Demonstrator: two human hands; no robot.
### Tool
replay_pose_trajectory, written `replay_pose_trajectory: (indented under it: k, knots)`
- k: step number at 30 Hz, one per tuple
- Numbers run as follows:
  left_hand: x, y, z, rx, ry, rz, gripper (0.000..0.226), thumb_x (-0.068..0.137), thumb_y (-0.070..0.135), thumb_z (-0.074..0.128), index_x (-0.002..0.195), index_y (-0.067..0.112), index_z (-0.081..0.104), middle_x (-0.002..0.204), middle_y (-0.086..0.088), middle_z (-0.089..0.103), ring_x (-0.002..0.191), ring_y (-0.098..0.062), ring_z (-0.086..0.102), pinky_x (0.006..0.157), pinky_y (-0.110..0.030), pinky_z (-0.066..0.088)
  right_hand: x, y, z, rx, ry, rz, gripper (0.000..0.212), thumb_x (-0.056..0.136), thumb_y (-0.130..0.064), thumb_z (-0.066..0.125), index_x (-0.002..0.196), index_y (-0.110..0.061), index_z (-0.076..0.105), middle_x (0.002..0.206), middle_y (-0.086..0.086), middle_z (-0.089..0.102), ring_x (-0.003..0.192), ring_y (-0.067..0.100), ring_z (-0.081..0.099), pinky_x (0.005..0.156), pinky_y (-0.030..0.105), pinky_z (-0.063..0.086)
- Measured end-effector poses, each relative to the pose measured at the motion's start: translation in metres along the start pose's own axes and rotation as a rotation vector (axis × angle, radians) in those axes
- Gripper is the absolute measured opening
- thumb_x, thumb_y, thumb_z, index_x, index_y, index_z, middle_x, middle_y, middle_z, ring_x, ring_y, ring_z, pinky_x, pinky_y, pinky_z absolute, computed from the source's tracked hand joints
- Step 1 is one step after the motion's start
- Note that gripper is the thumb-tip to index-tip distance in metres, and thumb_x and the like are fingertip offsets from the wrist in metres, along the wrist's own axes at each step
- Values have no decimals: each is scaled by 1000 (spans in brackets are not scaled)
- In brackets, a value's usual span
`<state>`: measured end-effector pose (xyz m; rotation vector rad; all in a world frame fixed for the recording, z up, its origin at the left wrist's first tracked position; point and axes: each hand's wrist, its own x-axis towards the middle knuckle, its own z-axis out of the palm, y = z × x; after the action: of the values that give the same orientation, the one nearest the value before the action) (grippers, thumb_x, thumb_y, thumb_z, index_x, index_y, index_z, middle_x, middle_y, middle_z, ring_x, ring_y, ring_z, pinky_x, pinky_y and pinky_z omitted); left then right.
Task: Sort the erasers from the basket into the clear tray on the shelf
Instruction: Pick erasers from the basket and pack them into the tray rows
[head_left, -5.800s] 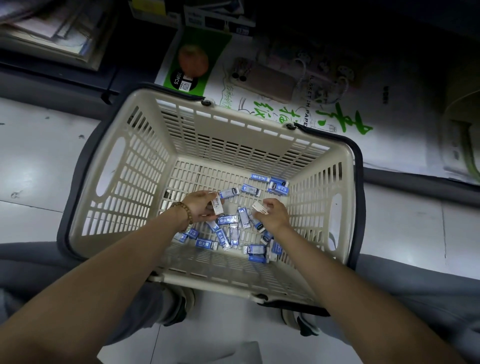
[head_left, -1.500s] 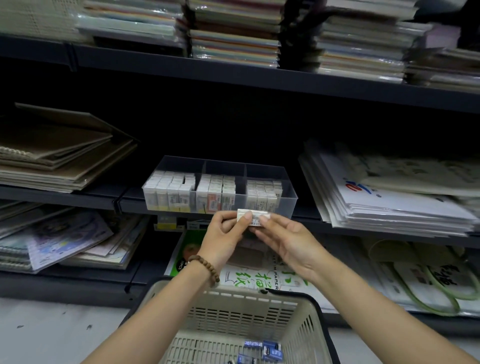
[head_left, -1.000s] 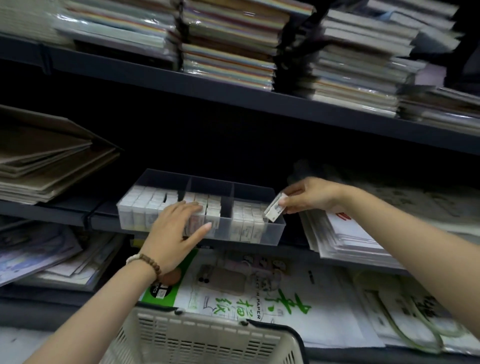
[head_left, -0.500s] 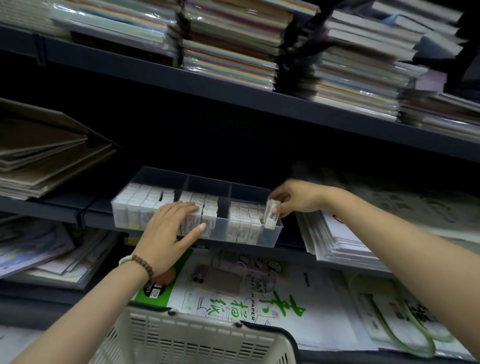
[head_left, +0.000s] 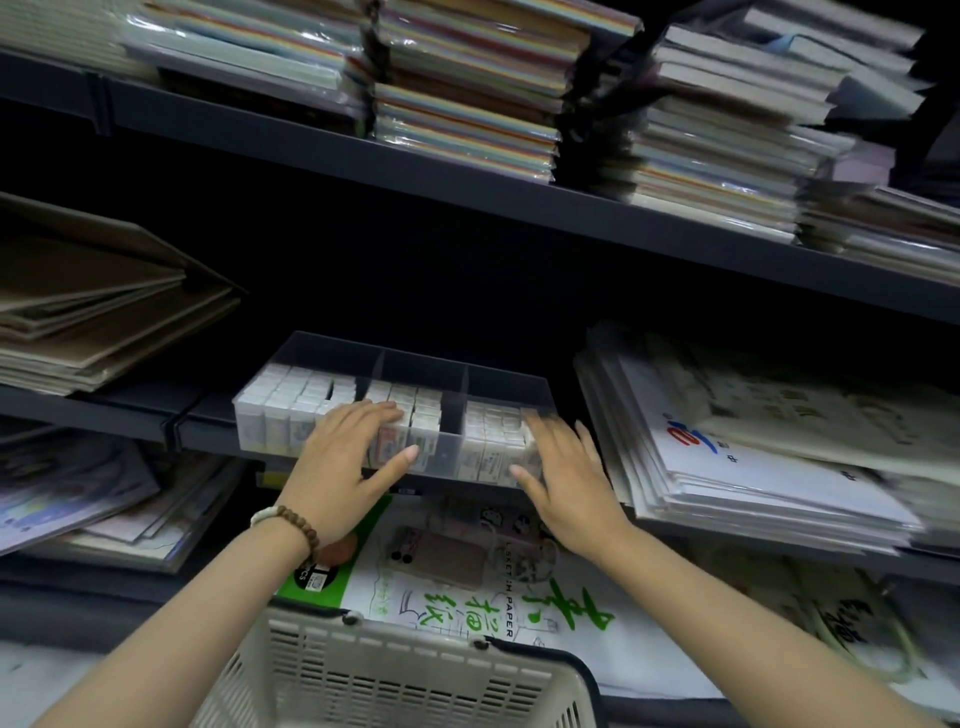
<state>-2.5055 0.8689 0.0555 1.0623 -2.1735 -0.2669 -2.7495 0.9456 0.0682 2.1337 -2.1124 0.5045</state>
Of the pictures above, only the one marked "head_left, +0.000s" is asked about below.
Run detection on pile of illustrated booklets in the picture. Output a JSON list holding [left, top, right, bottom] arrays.
[[0, 423, 249, 577]]

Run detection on rows of small white boxes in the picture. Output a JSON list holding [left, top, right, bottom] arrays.
[[236, 363, 543, 481]]

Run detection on person's right forearm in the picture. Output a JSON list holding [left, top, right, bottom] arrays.
[[581, 521, 948, 728]]

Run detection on white pack with black calligraphy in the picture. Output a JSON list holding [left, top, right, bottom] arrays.
[[701, 551, 960, 714]]

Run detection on stack of clear-wrapped sketch pads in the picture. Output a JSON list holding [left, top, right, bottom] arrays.
[[796, 142, 960, 288]]

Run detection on stack of brown kraft pads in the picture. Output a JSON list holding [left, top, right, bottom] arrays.
[[0, 191, 245, 397]]

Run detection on person's right hand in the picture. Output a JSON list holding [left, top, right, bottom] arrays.
[[510, 411, 636, 561]]

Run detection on dark metal shelving unit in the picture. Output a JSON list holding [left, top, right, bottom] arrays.
[[0, 0, 960, 728]]

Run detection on stack of wrapped coloured paper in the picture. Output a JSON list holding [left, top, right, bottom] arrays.
[[369, 0, 645, 186]]

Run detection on clear plastic divided tray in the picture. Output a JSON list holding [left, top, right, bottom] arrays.
[[231, 330, 558, 485]]

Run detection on brown wooden bead bracelet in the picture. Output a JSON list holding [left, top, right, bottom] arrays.
[[274, 504, 322, 570]]

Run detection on green and white paper pack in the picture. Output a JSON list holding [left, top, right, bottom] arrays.
[[276, 493, 721, 702]]

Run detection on white plastic shopping basket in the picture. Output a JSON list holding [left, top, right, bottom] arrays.
[[189, 603, 601, 728]]

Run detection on stack of rainbow paper packs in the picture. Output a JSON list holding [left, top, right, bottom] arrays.
[[123, 0, 370, 138]]

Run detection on stack of large white paper packs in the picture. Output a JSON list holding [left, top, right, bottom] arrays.
[[573, 321, 960, 558]]

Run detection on person's left hand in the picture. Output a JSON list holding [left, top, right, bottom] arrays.
[[276, 399, 420, 544]]

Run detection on stack of white-edged paper pads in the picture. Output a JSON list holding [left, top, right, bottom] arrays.
[[596, 0, 927, 245]]

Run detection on person's left forearm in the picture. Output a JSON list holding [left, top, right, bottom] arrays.
[[33, 506, 324, 728]]

